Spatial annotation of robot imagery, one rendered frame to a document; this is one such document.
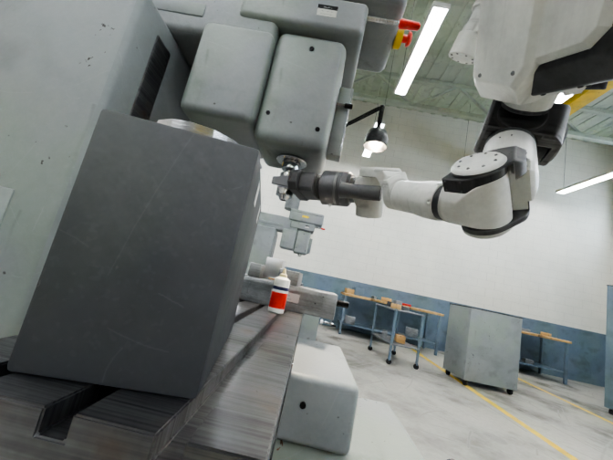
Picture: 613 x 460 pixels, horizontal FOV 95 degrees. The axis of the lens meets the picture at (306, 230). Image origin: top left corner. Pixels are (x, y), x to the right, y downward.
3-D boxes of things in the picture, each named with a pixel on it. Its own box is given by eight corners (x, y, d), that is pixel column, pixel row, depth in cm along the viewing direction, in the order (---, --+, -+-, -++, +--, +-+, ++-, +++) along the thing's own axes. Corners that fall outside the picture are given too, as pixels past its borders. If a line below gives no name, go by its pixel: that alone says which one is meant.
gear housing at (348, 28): (350, 96, 95) (356, 69, 97) (364, 34, 71) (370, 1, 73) (254, 78, 97) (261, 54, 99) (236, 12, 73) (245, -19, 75)
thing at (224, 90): (266, 162, 92) (284, 92, 96) (251, 120, 68) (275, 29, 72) (210, 151, 93) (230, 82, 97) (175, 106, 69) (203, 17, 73)
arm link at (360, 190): (344, 171, 75) (388, 172, 71) (341, 210, 77) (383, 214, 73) (332, 170, 65) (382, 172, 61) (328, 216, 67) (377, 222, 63)
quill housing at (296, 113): (322, 180, 88) (341, 90, 94) (326, 150, 68) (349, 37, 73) (263, 168, 89) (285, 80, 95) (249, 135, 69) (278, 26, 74)
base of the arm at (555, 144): (545, 180, 60) (545, 152, 67) (583, 122, 51) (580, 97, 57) (468, 163, 66) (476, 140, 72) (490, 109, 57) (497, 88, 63)
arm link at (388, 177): (374, 167, 72) (416, 169, 60) (371, 202, 74) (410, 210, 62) (354, 166, 69) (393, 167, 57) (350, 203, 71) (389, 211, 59)
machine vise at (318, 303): (331, 314, 92) (337, 281, 94) (333, 320, 77) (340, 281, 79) (230, 291, 95) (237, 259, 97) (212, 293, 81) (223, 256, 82)
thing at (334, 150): (338, 162, 80) (352, 97, 84) (340, 156, 76) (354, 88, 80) (325, 160, 80) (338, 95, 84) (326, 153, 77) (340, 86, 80)
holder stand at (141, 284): (232, 331, 40) (264, 200, 44) (197, 402, 19) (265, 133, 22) (145, 316, 39) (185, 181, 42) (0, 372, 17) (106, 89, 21)
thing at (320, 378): (333, 387, 84) (341, 346, 86) (349, 461, 50) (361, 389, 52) (174, 350, 87) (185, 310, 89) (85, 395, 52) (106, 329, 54)
